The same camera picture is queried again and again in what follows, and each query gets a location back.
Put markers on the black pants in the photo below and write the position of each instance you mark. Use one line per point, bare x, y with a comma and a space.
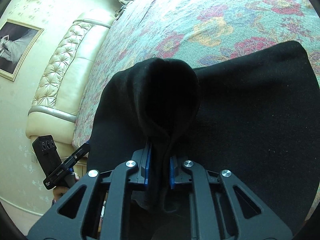
256, 115

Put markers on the cream tufted leather headboard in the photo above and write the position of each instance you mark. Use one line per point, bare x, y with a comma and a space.
54, 108

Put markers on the person's left hand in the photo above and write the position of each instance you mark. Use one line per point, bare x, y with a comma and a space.
58, 192

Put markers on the floral bedspread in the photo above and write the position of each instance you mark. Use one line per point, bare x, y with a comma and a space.
199, 32

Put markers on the framed wall picture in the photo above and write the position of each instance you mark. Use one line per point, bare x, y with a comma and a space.
17, 38

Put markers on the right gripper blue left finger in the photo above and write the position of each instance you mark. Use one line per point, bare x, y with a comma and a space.
143, 161

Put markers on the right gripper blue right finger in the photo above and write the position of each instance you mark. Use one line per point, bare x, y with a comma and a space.
176, 173

